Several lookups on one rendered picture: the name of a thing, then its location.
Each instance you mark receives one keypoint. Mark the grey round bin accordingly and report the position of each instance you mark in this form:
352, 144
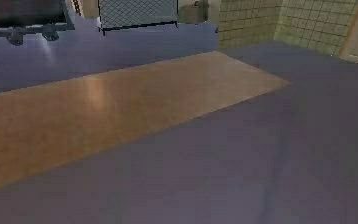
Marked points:
193, 14

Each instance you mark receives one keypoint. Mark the grey mesh crate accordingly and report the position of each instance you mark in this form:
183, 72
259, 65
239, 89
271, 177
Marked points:
137, 13

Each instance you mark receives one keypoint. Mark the dark wheeled cart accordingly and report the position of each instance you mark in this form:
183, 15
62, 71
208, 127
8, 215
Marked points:
23, 20

